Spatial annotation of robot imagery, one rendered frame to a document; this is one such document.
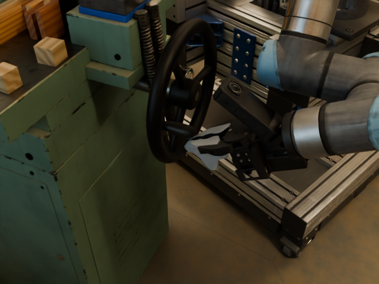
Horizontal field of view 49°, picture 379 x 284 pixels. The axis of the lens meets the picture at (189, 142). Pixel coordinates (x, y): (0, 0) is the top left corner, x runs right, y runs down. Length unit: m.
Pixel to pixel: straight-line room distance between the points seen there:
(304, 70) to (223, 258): 0.99
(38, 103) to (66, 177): 0.19
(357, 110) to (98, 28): 0.46
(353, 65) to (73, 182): 0.58
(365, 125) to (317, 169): 1.01
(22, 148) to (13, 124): 0.14
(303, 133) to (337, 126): 0.05
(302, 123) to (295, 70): 0.10
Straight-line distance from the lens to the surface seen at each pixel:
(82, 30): 0.81
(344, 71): 0.66
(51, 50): 0.76
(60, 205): 0.91
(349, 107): 0.59
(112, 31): 0.77
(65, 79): 0.78
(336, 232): 1.68
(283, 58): 0.67
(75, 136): 0.85
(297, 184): 1.51
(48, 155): 0.81
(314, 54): 0.68
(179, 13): 1.38
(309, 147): 0.61
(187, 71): 1.12
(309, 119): 0.60
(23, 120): 0.73
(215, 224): 1.61
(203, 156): 0.71
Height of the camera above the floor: 1.28
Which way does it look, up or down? 41 degrees down
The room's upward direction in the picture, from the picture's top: straight up
